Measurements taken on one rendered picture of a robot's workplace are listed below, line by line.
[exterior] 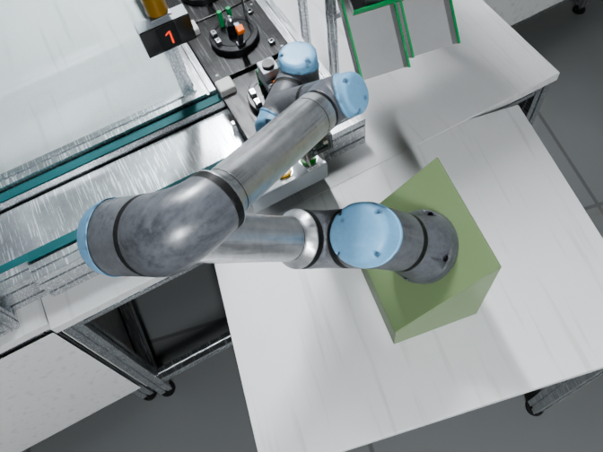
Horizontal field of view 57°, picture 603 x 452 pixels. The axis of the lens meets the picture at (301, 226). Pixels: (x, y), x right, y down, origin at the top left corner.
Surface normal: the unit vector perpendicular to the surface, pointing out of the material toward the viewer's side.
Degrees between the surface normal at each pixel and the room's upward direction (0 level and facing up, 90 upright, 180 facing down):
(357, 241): 35
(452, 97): 0
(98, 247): 53
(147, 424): 0
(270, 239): 57
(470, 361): 0
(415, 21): 45
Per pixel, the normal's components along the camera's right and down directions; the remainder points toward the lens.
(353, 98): 0.73, -0.04
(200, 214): 0.34, -0.08
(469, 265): -0.69, -0.14
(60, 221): -0.10, -0.47
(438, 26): 0.15, 0.25
